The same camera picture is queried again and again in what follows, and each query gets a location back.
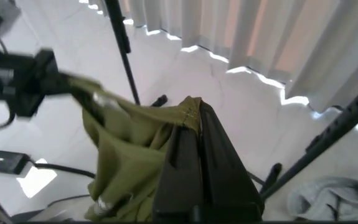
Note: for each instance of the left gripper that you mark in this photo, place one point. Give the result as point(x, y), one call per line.
point(32, 87)

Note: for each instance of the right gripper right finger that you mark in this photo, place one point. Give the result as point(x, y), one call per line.
point(228, 186)

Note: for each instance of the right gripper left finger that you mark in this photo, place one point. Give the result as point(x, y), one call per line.
point(178, 186)

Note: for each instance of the green shirt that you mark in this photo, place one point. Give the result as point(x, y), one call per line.
point(129, 149)

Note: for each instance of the black clothes rack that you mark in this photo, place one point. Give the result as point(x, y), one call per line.
point(337, 127)

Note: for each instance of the black power adapter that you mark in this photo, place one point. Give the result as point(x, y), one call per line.
point(4, 161)

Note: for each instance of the pale grey shorts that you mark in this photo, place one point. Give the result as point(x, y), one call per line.
point(322, 199)

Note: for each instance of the white curtain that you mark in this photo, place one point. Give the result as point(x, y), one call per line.
point(259, 31)

